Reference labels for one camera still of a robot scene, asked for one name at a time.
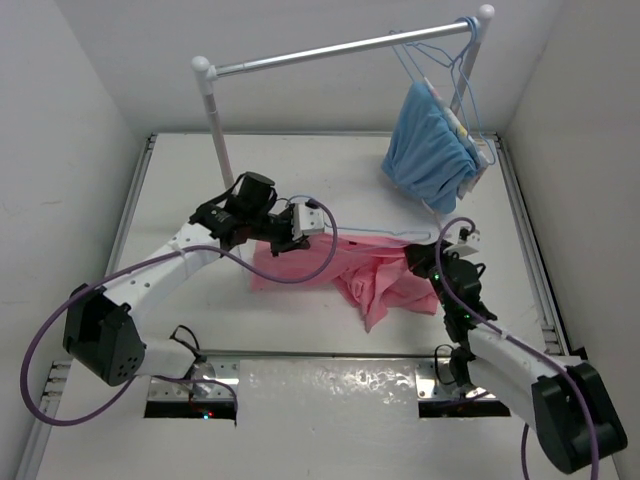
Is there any white clothes rack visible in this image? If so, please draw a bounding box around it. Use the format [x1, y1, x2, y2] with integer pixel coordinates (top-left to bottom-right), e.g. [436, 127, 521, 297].
[190, 3, 496, 293]

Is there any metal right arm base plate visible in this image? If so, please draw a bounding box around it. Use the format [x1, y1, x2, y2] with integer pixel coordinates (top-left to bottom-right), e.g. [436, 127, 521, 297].
[415, 358, 497, 402]

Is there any patterned white garment on hanger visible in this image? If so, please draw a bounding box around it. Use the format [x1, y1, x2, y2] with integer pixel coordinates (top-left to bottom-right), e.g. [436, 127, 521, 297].
[424, 77, 489, 200]

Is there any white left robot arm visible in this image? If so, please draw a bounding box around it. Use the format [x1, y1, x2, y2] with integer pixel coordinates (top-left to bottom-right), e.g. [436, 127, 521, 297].
[63, 172, 324, 386]

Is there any light blue wire hanger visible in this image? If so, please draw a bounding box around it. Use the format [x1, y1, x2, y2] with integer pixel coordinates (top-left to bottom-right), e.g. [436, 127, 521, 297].
[287, 194, 436, 241]

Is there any blue hanger at rack end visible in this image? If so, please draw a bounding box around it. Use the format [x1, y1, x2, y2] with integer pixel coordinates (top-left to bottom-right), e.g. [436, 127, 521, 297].
[448, 16, 497, 165]

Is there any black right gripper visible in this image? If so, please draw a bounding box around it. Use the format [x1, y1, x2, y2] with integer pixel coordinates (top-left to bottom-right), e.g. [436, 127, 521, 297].
[405, 239, 461, 313]

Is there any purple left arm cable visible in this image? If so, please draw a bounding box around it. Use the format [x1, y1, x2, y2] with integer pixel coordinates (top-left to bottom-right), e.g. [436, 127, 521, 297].
[18, 195, 339, 427]

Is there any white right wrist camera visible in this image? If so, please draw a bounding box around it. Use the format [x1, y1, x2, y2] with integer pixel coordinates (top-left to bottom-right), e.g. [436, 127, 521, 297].
[446, 227, 481, 257]

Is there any white foreground cover board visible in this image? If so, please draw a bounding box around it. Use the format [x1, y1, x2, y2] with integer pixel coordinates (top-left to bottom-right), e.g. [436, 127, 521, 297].
[34, 355, 621, 480]

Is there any blue t shirt on hanger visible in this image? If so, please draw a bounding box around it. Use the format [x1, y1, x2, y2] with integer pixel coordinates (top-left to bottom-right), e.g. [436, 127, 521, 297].
[381, 82, 480, 214]

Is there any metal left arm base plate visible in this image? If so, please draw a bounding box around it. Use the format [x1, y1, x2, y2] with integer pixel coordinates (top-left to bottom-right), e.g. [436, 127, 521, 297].
[148, 359, 240, 402]

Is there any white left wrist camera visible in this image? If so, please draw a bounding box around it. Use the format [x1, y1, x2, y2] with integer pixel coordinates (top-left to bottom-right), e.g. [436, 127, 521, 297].
[292, 203, 325, 240]

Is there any pink t shirt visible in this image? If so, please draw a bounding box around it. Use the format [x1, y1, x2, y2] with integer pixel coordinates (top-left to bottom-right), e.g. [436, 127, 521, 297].
[252, 233, 439, 331]

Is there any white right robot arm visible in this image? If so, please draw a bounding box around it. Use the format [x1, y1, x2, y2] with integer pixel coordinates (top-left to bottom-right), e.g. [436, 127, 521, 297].
[404, 242, 628, 474]

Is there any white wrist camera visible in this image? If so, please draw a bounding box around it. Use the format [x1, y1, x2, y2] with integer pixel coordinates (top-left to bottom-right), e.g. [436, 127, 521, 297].
[446, 227, 481, 257]
[292, 203, 325, 240]

